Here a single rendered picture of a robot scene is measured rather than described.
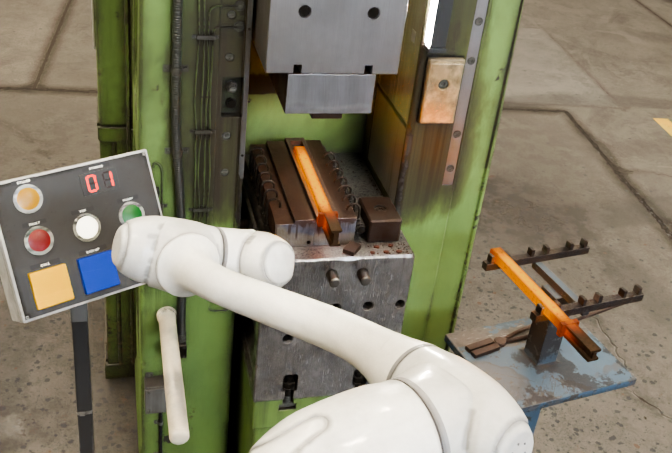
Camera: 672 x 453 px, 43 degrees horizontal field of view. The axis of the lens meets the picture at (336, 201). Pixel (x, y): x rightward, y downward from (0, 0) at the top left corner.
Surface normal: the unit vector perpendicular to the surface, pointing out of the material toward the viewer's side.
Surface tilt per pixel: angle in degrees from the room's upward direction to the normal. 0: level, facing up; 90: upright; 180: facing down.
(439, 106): 90
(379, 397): 5
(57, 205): 60
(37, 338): 0
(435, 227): 90
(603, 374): 0
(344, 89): 90
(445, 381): 14
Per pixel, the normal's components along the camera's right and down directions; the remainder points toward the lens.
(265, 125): 0.23, 0.51
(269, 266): 0.51, -0.01
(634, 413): 0.11, -0.86
